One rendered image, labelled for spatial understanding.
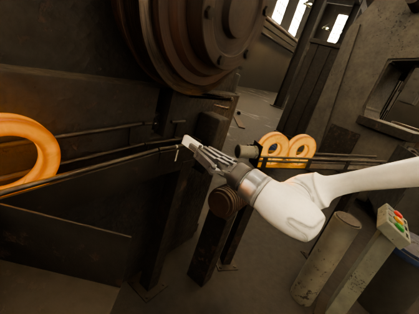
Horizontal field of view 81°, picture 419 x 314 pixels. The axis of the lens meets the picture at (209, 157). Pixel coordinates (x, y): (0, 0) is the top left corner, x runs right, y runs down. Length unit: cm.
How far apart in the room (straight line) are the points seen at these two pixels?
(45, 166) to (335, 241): 114
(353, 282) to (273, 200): 90
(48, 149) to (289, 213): 53
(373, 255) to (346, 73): 239
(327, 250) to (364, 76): 234
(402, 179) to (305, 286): 94
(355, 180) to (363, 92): 260
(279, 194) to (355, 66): 284
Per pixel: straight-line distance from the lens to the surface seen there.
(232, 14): 66
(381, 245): 133
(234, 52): 73
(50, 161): 60
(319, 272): 139
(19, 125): 55
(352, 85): 332
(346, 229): 126
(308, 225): 60
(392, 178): 65
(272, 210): 60
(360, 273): 140
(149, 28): 60
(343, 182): 73
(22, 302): 50
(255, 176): 63
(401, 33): 332
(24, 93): 62
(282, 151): 116
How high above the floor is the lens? 100
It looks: 22 degrees down
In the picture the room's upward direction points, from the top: 18 degrees clockwise
